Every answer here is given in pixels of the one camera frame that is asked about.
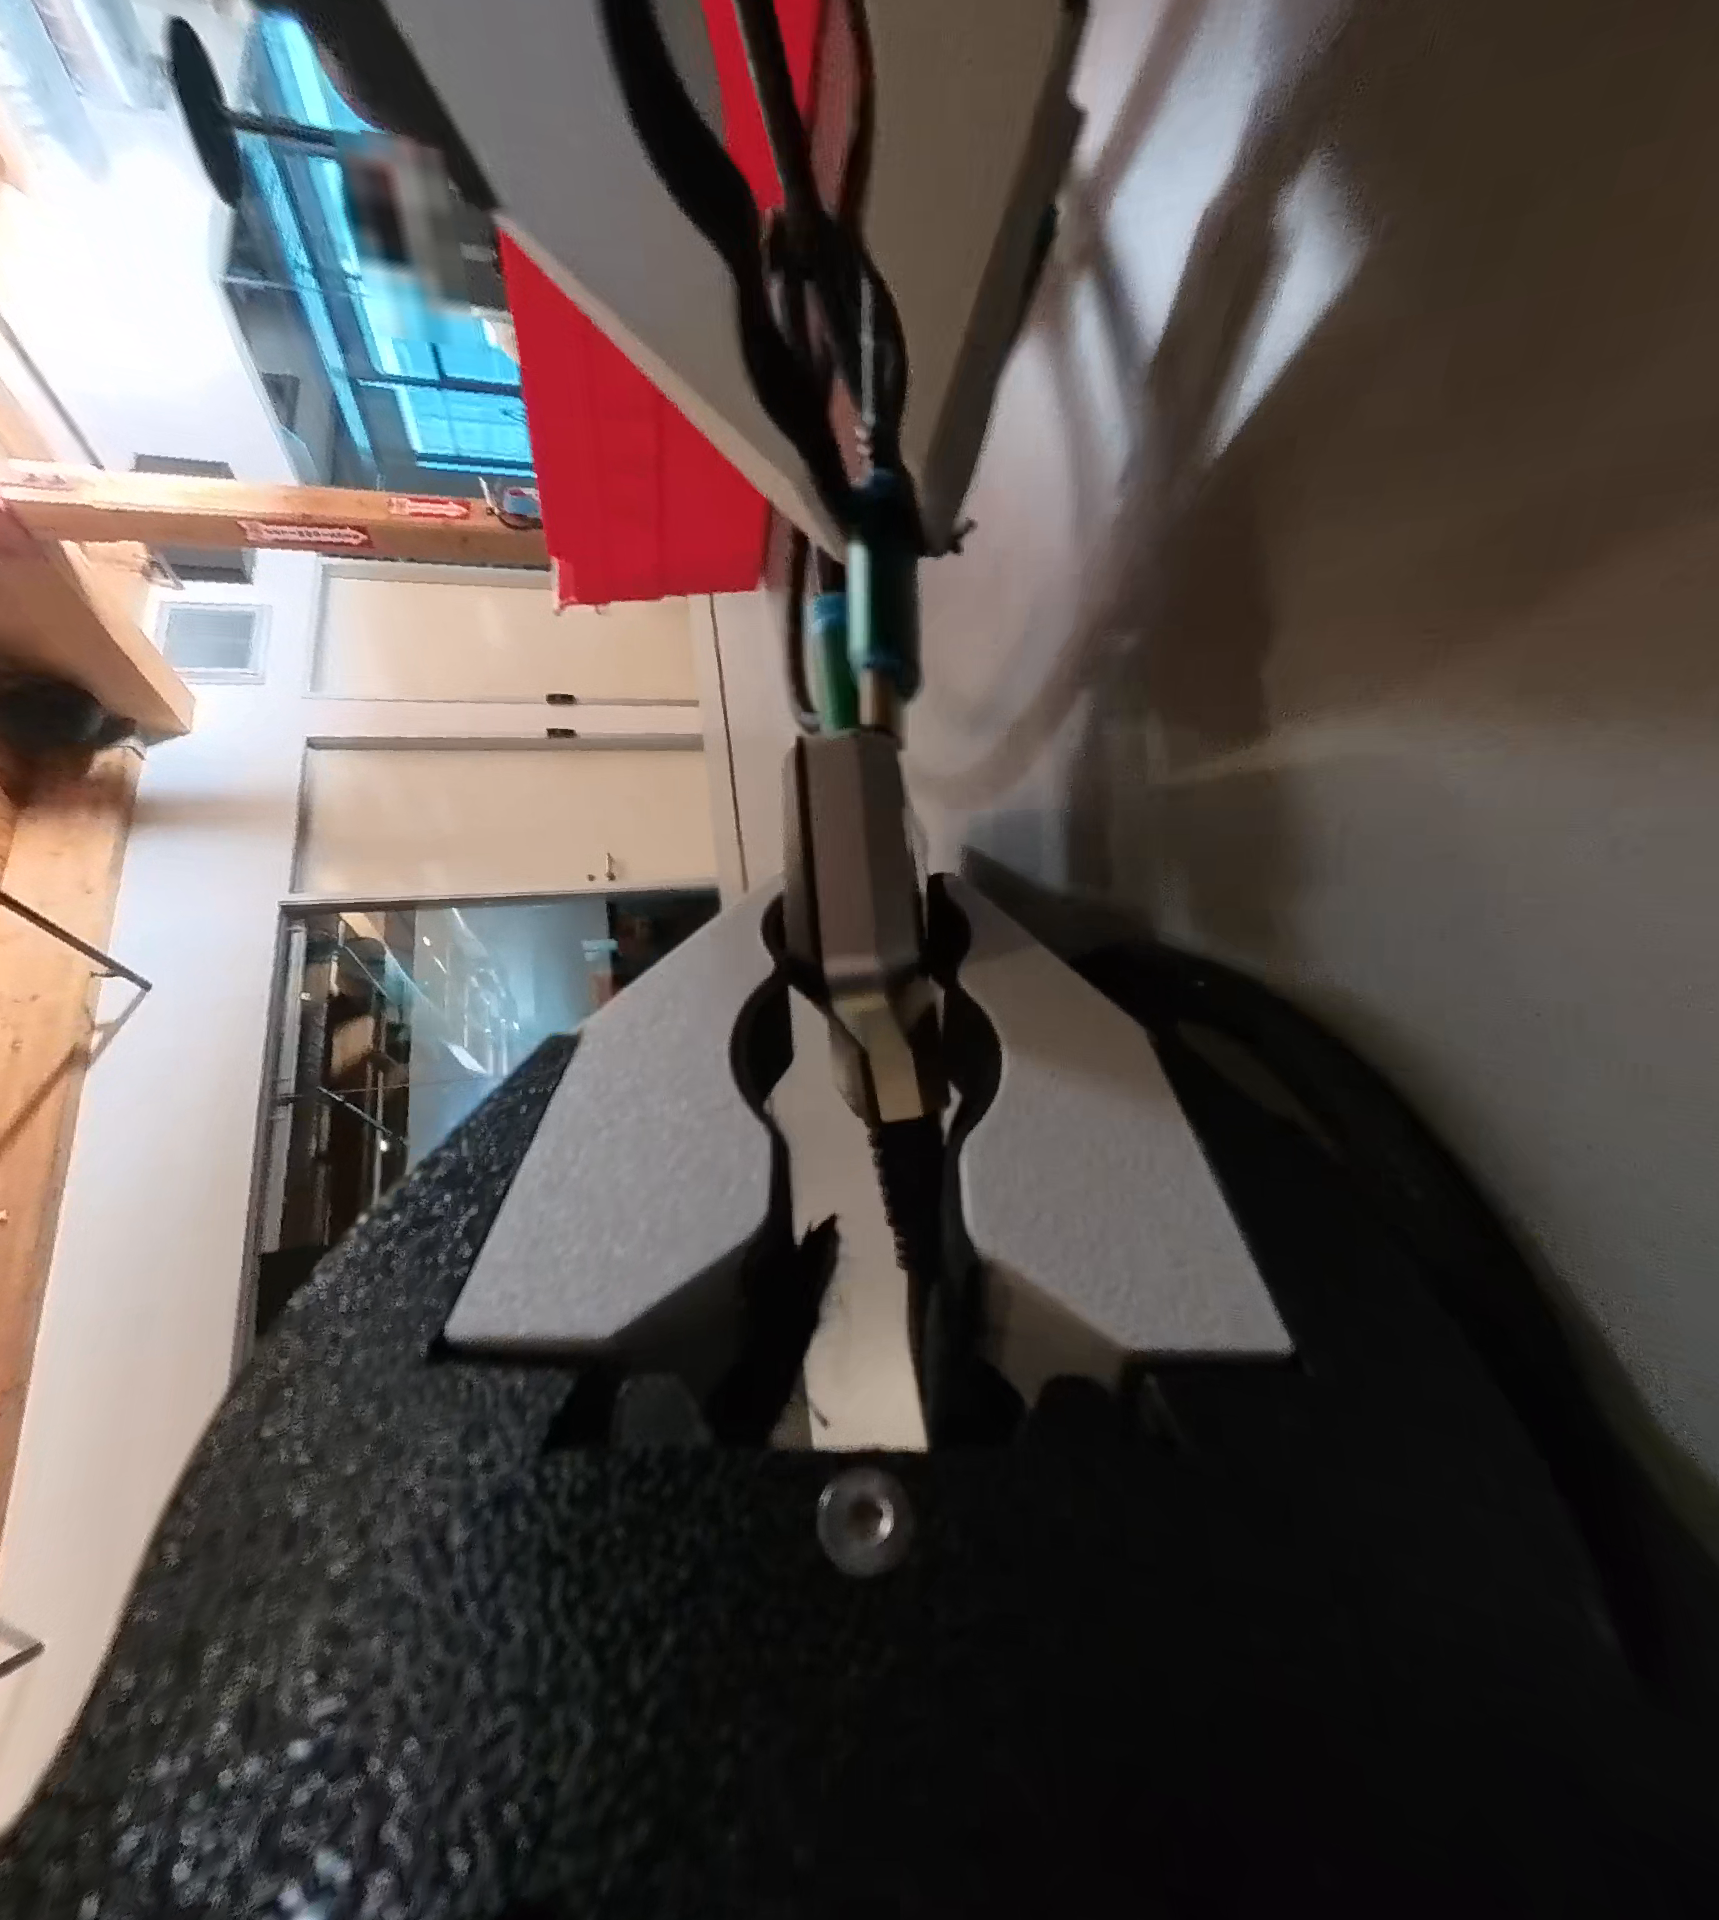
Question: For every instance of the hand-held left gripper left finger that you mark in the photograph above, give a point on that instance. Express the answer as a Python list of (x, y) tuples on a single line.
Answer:
[(619, 1199)]

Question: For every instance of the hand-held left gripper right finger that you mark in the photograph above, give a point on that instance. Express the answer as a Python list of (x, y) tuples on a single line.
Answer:
[(1115, 1199)]

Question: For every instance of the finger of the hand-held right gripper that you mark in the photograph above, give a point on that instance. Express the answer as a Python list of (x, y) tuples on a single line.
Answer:
[(574, 151), (979, 180)]

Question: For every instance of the red storage bin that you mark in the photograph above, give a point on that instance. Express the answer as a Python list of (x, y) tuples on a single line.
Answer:
[(634, 480)]

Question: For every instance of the black floor lamp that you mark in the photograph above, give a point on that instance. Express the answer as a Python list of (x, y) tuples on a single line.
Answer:
[(207, 106)]

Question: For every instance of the glass partition window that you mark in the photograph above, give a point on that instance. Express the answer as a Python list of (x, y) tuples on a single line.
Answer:
[(469, 990)]

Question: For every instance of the exterior window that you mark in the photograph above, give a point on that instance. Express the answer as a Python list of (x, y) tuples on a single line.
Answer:
[(424, 405)]

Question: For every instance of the fire extinguisher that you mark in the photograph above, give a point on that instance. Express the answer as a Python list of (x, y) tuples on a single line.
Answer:
[(513, 505)]

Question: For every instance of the red sign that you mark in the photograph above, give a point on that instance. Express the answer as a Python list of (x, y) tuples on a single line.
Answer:
[(304, 532), (431, 506)]

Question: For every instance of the white double door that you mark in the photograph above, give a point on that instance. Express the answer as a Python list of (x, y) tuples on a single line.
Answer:
[(500, 631)]

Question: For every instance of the wall vent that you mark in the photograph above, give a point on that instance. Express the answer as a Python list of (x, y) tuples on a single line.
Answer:
[(212, 642)]

